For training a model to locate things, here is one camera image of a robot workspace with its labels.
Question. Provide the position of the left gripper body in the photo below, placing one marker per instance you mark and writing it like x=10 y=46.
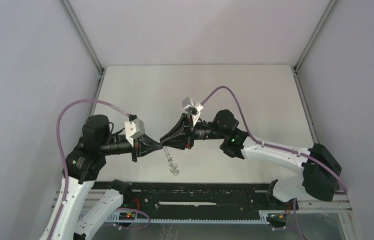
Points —
x=135 y=148

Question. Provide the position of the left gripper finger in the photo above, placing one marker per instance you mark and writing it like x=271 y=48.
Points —
x=146 y=149
x=148 y=142

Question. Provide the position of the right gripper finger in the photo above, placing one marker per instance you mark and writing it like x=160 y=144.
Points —
x=179 y=144
x=179 y=133

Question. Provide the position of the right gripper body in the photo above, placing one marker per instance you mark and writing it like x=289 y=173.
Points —
x=190 y=138

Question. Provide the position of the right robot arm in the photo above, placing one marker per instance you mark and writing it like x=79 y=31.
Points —
x=317 y=171

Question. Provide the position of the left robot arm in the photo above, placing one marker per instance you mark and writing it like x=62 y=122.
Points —
x=83 y=165

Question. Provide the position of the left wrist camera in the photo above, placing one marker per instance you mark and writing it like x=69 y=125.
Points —
x=134 y=128

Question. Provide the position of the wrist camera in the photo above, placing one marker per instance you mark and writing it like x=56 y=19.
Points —
x=192 y=106
x=134 y=128

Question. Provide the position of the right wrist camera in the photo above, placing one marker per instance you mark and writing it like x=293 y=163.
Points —
x=192 y=106

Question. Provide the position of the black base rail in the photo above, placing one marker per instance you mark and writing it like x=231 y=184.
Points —
x=213 y=202

